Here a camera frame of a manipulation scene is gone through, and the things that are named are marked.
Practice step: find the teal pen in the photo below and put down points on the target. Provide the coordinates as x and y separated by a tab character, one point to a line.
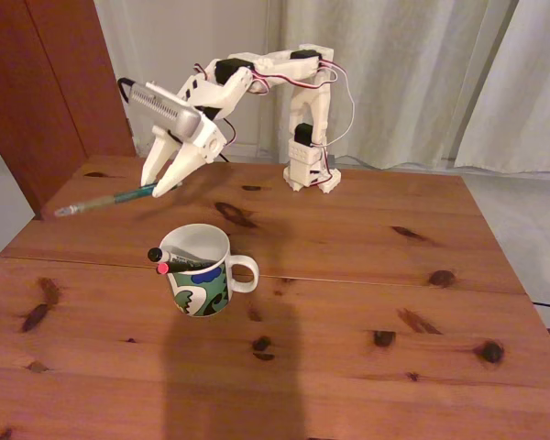
119	197

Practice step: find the white marker black cap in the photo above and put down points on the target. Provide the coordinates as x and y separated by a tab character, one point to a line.
170	256

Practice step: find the black pen red end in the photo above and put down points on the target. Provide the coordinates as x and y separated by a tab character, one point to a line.
161	269

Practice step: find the white mug green blue pattern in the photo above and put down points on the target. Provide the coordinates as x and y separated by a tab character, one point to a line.
197	293

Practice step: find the brown wooden door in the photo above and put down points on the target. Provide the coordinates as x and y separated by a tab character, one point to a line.
36	91

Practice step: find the white furniture panel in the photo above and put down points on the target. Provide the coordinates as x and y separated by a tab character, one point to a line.
0	192

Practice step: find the white curtain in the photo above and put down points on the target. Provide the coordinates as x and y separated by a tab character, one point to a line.
531	91
417	91

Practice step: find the silver camera box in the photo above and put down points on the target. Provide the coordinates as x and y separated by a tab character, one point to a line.
165	110

